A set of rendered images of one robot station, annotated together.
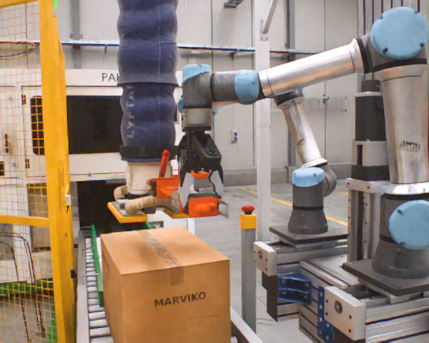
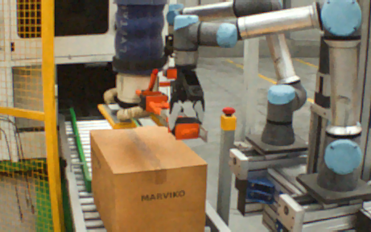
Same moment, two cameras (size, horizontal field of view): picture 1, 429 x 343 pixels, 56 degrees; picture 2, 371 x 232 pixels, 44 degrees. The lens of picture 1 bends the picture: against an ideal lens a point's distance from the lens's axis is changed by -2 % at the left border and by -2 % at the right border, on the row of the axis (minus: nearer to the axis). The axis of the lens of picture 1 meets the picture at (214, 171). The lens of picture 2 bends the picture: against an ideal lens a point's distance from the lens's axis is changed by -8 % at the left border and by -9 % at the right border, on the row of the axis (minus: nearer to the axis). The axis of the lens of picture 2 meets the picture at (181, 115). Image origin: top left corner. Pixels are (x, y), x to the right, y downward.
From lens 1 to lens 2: 53 cm
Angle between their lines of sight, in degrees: 10
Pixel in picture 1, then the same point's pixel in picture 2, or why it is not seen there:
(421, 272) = (348, 187)
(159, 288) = (145, 186)
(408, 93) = (344, 60)
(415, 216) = (341, 151)
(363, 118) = (325, 55)
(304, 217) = (274, 130)
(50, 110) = (48, 16)
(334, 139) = not seen: hidden behind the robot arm
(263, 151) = not seen: hidden behind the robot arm
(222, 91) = (206, 40)
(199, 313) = (179, 207)
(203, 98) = (191, 44)
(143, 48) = not seen: outside the picture
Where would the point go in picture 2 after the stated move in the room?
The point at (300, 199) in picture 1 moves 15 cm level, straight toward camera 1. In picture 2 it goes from (273, 114) to (270, 124)
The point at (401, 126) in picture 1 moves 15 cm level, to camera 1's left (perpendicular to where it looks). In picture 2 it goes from (339, 84) to (290, 81)
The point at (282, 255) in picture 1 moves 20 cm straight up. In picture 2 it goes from (253, 163) to (257, 116)
